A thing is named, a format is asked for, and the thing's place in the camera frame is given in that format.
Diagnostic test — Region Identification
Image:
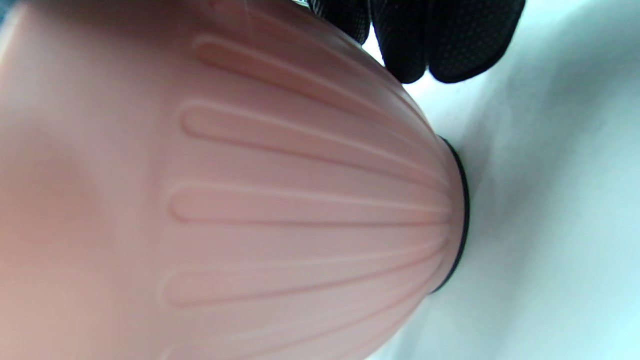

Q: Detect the person's right hand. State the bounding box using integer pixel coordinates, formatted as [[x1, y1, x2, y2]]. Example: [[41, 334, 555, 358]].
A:
[[306, 0, 527, 84]]

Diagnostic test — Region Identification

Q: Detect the pink ribbed plastic bowl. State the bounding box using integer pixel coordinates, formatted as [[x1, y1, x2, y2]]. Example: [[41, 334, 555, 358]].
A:
[[0, 0, 471, 360]]

